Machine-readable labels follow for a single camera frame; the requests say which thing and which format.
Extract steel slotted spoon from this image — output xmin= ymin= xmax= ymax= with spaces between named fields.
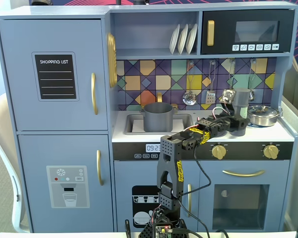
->
xmin=181 ymin=61 xmax=198 ymax=106

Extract gold fridge door handle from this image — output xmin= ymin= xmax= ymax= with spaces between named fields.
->
xmin=90 ymin=72 xmax=99 ymax=116
xmin=96 ymin=149 xmax=105 ymax=186

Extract beige partition panel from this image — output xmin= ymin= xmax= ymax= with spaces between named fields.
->
xmin=282 ymin=68 xmax=298 ymax=234

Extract black toy microwave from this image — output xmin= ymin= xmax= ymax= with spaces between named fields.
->
xmin=201 ymin=9 xmax=295 ymax=55

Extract gold oven door handle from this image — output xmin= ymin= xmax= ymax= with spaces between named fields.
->
xmin=222 ymin=170 xmax=266 ymax=178

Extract gold toy telephone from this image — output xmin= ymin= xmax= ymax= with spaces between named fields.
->
xmin=106 ymin=32 xmax=118 ymax=88

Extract gold dishwasher door handle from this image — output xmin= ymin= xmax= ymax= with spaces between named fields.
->
xmin=187 ymin=183 xmax=192 ymax=218

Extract blue oven door with window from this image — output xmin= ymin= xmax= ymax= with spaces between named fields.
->
xmin=199 ymin=161 xmax=291 ymax=231

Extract blue fridge door with dispenser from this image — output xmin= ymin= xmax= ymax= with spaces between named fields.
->
xmin=17 ymin=134 xmax=114 ymax=233

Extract controller circuit board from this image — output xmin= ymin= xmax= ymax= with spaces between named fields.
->
xmin=153 ymin=225 xmax=174 ymax=238

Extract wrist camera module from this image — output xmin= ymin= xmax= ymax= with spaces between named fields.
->
xmin=222 ymin=89 xmax=237 ymax=104

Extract white plate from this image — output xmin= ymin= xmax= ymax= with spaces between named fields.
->
xmin=185 ymin=23 xmax=198 ymax=55
xmin=169 ymin=24 xmax=181 ymax=55
xmin=177 ymin=24 xmax=189 ymax=55

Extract grey salt shaker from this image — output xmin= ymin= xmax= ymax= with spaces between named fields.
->
xmin=229 ymin=88 xmax=250 ymax=136

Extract gold microwave handle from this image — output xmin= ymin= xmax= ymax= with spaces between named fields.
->
xmin=207 ymin=20 xmax=215 ymax=47

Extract white chair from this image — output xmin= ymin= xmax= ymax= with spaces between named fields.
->
xmin=0 ymin=93 xmax=30 ymax=234

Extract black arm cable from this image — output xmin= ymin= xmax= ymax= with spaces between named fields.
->
xmin=177 ymin=146 xmax=212 ymax=238

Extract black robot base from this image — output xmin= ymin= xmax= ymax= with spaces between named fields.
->
xmin=139 ymin=205 xmax=189 ymax=238

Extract blue fridge door with chalkboard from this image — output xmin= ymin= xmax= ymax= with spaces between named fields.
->
xmin=0 ymin=19 xmax=109 ymax=131

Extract blue dishwasher door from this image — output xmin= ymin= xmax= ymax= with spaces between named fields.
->
xmin=114 ymin=161 xmax=200 ymax=233

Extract grey sink basin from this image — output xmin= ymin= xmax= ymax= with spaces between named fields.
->
xmin=124 ymin=113 xmax=195 ymax=136

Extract blue toy kitchen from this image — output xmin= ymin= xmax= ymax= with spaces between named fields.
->
xmin=0 ymin=4 xmax=298 ymax=233

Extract grey cooking pot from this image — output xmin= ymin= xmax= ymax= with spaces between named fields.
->
xmin=140 ymin=102 xmax=176 ymax=132

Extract steel pot with lid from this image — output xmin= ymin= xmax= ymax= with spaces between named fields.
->
xmin=247 ymin=105 xmax=281 ymax=127

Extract hanging steel utensil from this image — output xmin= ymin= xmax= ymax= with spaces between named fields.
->
xmin=247 ymin=59 xmax=256 ymax=101
xmin=227 ymin=59 xmax=237 ymax=91

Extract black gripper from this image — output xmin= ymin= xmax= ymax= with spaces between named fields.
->
xmin=207 ymin=116 xmax=250 ymax=137

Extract steel spatula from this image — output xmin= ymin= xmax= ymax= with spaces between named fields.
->
xmin=205 ymin=60 xmax=217 ymax=105

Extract gold stove knob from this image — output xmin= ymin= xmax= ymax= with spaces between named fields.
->
xmin=262 ymin=144 xmax=280 ymax=159
xmin=211 ymin=144 xmax=227 ymax=160

